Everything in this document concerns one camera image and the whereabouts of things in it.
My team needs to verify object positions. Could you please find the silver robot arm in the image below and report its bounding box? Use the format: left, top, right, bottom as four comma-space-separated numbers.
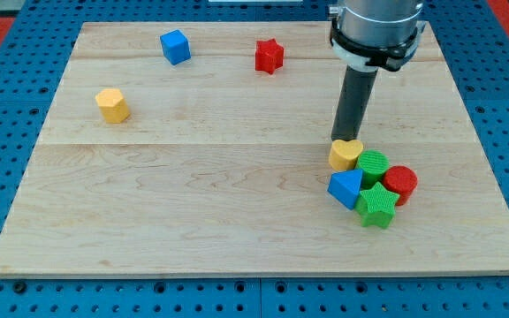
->
328, 0, 425, 72

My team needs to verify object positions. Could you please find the red star block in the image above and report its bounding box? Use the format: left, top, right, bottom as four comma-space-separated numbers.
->
254, 38, 285, 74

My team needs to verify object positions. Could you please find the green star block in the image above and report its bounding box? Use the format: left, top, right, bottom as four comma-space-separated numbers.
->
354, 182, 399, 229

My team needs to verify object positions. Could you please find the light wooden board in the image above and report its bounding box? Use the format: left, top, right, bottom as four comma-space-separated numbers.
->
0, 22, 509, 279

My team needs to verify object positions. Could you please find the yellow heart block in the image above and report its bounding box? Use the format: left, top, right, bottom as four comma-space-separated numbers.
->
328, 140, 364, 171

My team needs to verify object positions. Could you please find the blue triangle block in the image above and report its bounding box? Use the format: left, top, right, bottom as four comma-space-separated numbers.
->
327, 169, 363, 209

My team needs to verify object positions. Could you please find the green cylinder block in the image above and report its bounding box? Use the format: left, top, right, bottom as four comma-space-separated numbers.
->
356, 149, 390, 189

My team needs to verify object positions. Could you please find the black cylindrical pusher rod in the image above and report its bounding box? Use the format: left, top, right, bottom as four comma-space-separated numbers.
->
330, 66, 377, 141

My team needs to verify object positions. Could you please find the blue cube block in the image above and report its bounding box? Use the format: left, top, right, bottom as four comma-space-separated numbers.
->
160, 29, 191, 65

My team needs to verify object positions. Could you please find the red cylinder block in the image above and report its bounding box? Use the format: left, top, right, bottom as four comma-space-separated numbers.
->
382, 165, 418, 206

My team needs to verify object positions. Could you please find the yellow hexagon block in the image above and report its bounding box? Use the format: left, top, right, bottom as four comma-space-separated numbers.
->
95, 88, 131, 124

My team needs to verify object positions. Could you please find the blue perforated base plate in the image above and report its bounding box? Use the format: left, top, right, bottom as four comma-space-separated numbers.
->
0, 0, 509, 317

